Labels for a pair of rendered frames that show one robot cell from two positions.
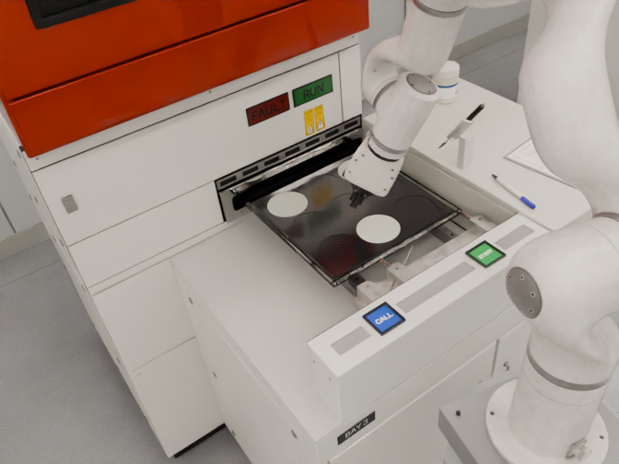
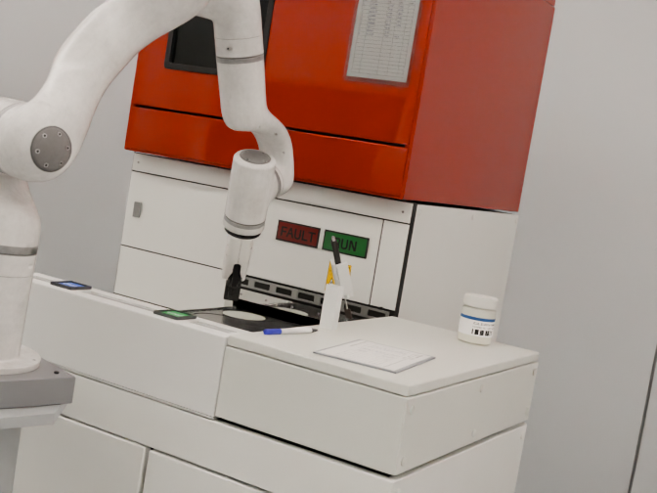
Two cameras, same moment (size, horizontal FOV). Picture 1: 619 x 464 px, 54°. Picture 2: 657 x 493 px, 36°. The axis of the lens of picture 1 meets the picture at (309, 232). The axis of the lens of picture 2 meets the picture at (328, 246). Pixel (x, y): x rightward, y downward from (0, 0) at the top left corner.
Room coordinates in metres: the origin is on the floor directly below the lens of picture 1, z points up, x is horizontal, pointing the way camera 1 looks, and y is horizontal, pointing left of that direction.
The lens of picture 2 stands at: (0.17, -2.02, 1.28)
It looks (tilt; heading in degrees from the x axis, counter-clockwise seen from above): 5 degrees down; 60
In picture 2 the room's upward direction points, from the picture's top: 9 degrees clockwise
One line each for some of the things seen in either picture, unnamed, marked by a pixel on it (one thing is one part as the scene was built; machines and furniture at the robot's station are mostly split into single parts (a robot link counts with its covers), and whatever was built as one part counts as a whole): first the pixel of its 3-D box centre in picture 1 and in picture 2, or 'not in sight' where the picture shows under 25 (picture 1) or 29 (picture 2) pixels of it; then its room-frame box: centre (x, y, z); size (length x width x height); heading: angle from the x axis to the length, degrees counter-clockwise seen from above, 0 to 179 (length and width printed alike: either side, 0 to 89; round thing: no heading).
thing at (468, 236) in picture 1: (432, 272); not in sight; (0.91, -0.25, 0.87); 0.36 x 0.08 x 0.03; 120
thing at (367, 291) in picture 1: (375, 297); not in sight; (0.83, -0.12, 0.89); 0.08 x 0.03 x 0.03; 30
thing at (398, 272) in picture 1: (405, 279); not in sight; (0.87, -0.19, 0.89); 0.08 x 0.03 x 0.03; 30
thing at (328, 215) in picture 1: (349, 206); (255, 330); (1.13, -0.10, 0.90); 0.34 x 0.34 x 0.01; 30
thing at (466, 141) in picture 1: (461, 139); (337, 293); (1.16, -0.37, 1.03); 0.06 x 0.04 x 0.13; 30
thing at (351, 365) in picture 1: (437, 309); (116, 337); (0.78, -0.23, 0.89); 0.55 x 0.09 x 0.14; 120
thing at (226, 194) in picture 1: (296, 172); (300, 324); (1.30, 0.02, 0.89); 0.44 x 0.02 x 0.10; 120
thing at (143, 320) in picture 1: (210, 265); not in sight; (1.52, 0.35, 0.41); 0.82 x 0.71 x 0.82; 120
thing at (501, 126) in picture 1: (494, 163); (393, 381); (1.24, -0.49, 0.89); 0.62 x 0.35 x 0.14; 30
